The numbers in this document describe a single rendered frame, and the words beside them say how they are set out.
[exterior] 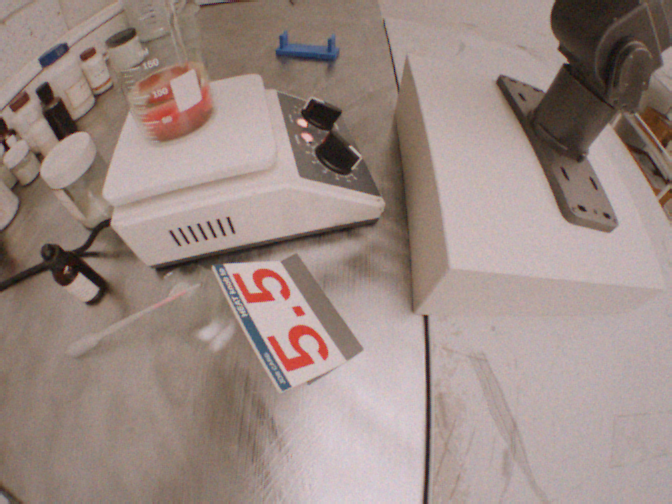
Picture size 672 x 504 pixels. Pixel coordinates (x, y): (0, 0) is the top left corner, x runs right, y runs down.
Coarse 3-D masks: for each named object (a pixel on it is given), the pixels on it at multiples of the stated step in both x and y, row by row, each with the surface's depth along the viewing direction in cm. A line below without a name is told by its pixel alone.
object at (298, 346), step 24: (264, 264) 22; (240, 288) 19; (264, 288) 20; (288, 288) 22; (264, 312) 19; (288, 312) 20; (264, 336) 17; (288, 336) 18; (312, 336) 20; (288, 360) 17; (312, 360) 18; (336, 360) 19
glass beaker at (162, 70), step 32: (128, 32) 14; (160, 32) 11; (192, 32) 13; (128, 64) 12; (160, 64) 13; (192, 64) 14; (128, 96) 14; (160, 96) 14; (192, 96) 16; (160, 128) 16; (192, 128) 17
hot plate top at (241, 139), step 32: (224, 96) 21; (256, 96) 21; (128, 128) 19; (224, 128) 19; (256, 128) 19; (128, 160) 17; (160, 160) 17; (192, 160) 17; (224, 160) 17; (256, 160) 17; (128, 192) 16; (160, 192) 17
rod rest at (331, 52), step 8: (280, 40) 41; (328, 40) 40; (280, 48) 42; (288, 48) 43; (296, 48) 43; (304, 48) 43; (312, 48) 43; (320, 48) 43; (328, 48) 41; (336, 48) 43; (304, 56) 43; (312, 56) 42; (320, 56) 42; (328, 56) 42; (336, 56) 43
